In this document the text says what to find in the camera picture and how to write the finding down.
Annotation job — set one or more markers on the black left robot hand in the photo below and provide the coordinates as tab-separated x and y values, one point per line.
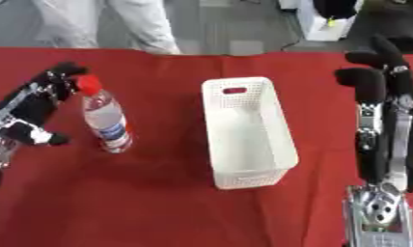
32	106

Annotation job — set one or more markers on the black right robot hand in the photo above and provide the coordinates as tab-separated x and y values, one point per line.
379	128

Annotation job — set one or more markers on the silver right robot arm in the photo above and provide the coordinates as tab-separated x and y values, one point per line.
379	215

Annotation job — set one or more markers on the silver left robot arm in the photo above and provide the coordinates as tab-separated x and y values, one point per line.
0	148

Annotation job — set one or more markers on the clear red-capped water bottle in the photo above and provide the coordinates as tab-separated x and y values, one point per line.
107	123

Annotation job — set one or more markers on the person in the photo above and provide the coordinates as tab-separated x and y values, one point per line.
111	24

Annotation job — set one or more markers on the white cabinet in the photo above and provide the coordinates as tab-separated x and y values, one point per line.
328	24

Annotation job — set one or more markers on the black bag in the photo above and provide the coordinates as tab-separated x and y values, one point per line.
335	8

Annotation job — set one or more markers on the white perforated plastic basket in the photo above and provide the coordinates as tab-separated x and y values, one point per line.
246	135

